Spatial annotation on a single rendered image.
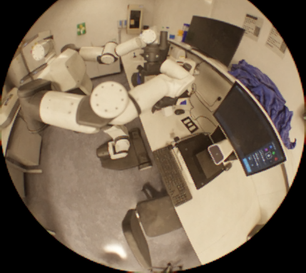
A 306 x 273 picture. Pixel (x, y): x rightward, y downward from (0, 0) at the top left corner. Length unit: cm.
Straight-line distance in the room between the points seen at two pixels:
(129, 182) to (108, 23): 357
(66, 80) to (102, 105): 25
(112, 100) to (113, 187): 138
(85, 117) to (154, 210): 94
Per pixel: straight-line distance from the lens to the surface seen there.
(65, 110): 25
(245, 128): 56
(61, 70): 42
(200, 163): 65
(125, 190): 147
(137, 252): 63
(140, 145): 135
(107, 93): 21
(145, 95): 25
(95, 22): 332
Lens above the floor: 145
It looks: 54 degrees down
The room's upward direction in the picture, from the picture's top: 11 degrees clockwise
